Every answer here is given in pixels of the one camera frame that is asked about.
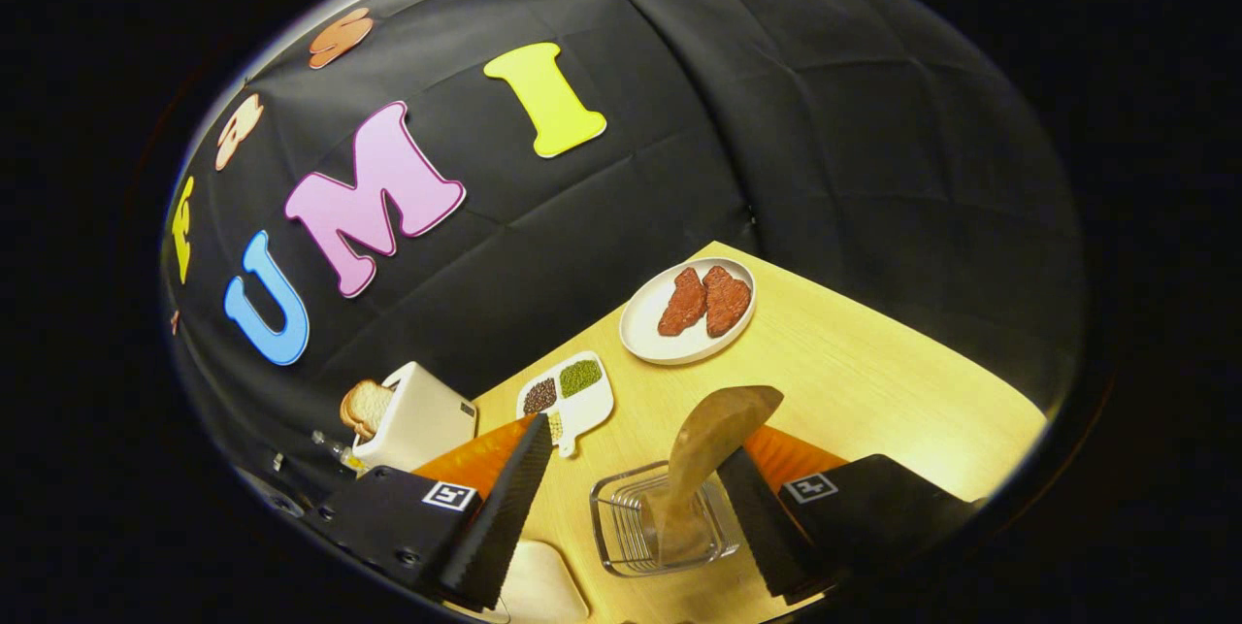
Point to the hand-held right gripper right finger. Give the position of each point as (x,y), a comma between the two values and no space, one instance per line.
(767,537)

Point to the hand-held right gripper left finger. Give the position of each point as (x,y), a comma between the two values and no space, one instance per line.
(505,517)

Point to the clear chopstick holder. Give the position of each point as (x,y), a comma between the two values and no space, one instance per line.
(621,527)

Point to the wooden spoon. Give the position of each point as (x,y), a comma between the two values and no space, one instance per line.
(718,430)

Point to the white toaster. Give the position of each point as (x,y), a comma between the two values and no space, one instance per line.
(422,420)

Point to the white divided grain dish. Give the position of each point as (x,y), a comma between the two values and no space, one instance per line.
(582,410)

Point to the toasted bread slice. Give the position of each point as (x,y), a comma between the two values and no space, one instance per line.
(367,408)

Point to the small glass bottle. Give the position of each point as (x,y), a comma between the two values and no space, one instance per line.
(340,451)

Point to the white round plate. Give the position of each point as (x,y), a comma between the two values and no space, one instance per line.
(645,318)

